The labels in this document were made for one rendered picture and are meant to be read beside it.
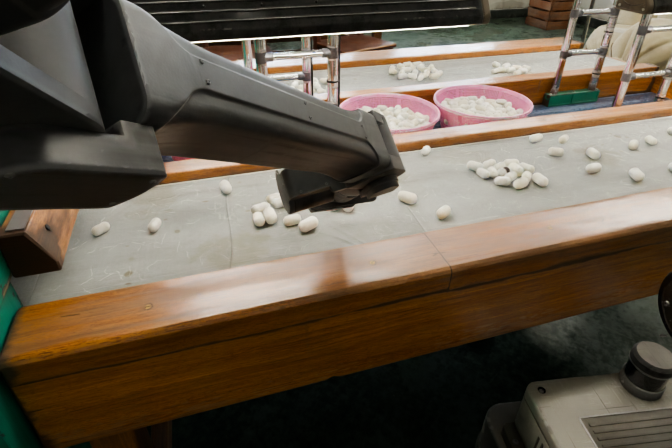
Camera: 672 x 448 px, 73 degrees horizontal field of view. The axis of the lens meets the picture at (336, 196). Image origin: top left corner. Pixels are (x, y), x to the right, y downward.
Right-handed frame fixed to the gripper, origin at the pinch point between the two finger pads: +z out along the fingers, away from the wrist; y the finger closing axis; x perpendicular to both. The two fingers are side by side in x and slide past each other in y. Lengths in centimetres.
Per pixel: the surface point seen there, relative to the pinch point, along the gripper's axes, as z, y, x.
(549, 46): 74, -118, -57
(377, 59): 74, -45, -56
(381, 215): 6.1, -10.8, 4.4
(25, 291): 3.4, 45.6, 7.4
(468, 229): -4.1, -21.5, 9.7
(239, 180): 21.6, 12.5, -8.3
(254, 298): -8.5, 14.4, 13.8
